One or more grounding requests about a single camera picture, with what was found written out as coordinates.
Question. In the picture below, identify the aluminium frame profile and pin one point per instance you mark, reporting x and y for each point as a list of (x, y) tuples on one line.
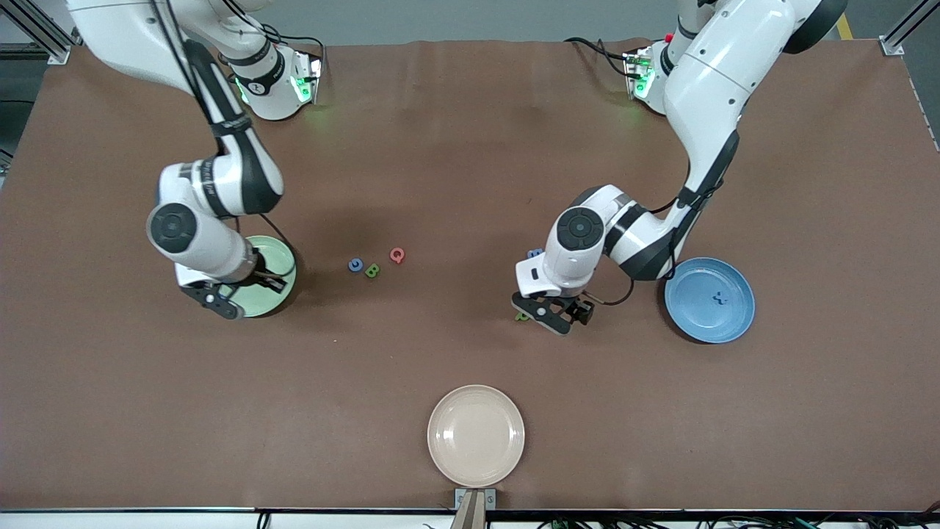
[(57, 54), (892, 45)]

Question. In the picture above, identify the green letter B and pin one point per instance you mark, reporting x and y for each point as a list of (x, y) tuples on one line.
[(372, 270)]

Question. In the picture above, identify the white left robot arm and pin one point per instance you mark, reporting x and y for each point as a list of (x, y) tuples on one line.
[(705, 88)]

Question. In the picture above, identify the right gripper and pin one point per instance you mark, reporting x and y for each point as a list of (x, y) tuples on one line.
[(265, 280)]

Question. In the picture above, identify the green plastic plate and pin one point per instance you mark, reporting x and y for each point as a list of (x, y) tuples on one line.
[(272, 305)]

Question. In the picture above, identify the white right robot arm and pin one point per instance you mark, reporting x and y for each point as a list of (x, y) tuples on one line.
[(220, 184)]

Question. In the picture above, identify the brown table mat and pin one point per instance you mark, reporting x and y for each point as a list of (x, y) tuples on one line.
[(470, 184)]

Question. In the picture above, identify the blue plastic plate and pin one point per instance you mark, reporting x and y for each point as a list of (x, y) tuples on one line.
[(727, 323)]

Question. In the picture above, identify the cream plastic plate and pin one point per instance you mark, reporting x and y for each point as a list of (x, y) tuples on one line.
[(476, 436)]

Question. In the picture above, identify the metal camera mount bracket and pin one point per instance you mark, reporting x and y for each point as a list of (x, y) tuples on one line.
[(474, 510)]

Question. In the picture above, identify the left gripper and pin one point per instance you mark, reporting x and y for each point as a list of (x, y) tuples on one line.
[(579, 306)]

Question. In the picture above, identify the blue letter G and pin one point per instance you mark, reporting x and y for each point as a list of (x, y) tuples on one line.
[(355, 265)]

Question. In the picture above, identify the red letter Q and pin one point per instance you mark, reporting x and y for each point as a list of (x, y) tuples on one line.
[(397, 255)]

